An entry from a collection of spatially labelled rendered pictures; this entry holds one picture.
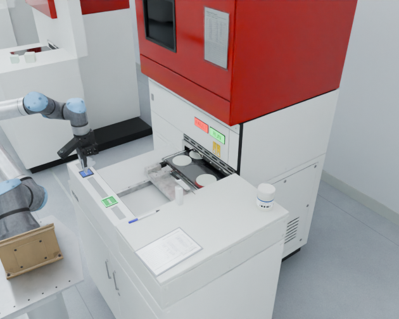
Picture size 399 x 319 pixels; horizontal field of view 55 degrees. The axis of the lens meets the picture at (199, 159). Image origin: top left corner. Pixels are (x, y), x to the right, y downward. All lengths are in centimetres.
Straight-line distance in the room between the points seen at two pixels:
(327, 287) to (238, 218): 124
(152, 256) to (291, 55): 103
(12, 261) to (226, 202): 87
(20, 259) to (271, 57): 128
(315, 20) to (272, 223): 89
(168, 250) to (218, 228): 22
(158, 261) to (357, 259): 180
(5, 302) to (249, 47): 132
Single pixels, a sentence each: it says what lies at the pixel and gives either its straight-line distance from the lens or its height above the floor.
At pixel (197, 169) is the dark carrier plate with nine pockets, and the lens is 196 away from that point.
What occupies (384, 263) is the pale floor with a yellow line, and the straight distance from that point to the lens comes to 297.
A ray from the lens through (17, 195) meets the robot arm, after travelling 165.
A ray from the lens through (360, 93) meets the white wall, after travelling 309.
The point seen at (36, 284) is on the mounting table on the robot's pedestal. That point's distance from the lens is 165.
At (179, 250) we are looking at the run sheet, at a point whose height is 97.
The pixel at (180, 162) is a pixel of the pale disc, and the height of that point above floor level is 90.
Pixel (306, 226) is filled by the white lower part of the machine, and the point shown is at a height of 26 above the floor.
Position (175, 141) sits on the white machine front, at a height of 88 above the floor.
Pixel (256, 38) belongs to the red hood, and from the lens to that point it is 160.
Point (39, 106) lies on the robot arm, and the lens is 163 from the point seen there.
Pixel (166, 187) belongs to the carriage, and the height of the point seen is 88.
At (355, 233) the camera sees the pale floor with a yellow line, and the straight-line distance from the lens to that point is 311.
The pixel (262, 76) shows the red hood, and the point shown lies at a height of 141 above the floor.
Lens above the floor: 201
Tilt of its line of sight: 33 degrees down
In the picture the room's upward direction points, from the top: straight up
